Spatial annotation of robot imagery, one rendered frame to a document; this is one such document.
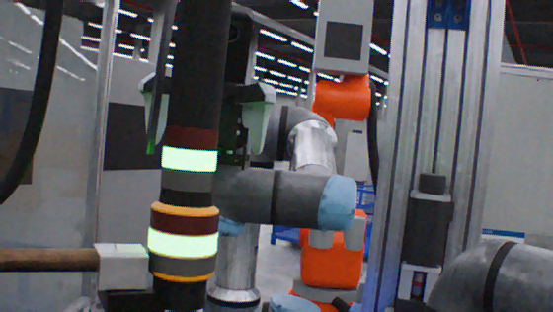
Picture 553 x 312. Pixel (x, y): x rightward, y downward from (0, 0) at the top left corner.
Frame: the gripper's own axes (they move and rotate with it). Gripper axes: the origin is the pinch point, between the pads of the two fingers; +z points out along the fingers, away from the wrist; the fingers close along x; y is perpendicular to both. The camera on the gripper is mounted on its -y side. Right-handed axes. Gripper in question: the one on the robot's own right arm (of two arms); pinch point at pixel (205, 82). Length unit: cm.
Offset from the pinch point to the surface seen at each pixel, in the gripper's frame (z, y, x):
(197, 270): 9.6, 12.0, -1.5
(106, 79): -129, -8, 47
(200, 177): 9.2, 6.4, -1.2
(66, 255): 11.4, 11.5, 6.1
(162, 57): 7.9, -0.7, 2.1
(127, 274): 10.8, 12.4, 2.5
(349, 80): -393, -45, -77
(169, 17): 7.9, -3.3, 1.9
